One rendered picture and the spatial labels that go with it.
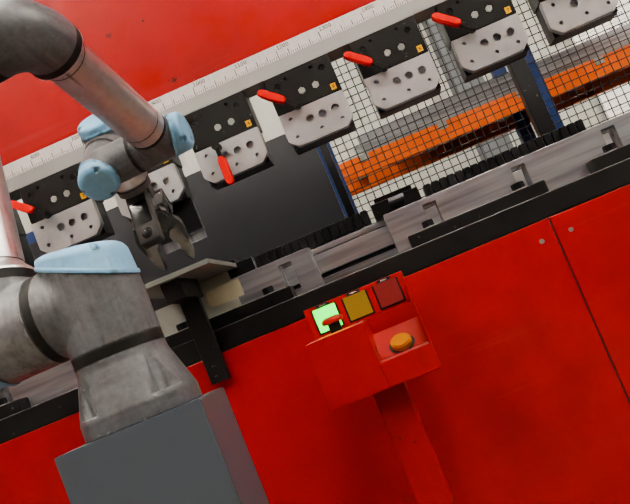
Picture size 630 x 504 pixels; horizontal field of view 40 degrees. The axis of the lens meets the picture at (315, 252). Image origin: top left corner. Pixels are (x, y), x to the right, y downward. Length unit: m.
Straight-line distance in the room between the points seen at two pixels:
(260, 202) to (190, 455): 1.48
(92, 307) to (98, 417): 0.13
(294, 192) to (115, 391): 1.44
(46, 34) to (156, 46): 0.71
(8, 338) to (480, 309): 0.95
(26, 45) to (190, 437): 0.60
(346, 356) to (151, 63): 0.85
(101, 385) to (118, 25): 1.13
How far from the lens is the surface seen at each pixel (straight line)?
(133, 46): 1.99
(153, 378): 1.04
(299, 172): 2.40
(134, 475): 1.01
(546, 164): 1.87
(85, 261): 1.05
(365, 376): 1.46
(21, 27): 1.28
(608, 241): 1.75
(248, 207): 2.41
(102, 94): 1.40
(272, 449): 1.76
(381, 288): 1.61
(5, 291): 1.13
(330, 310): 1.61
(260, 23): 1.94
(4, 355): 1.11
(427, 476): 1.54
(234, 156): 1.87
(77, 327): 1.06
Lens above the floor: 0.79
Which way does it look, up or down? 5 degrees up
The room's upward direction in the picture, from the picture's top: 22 degrees counter-clockwise
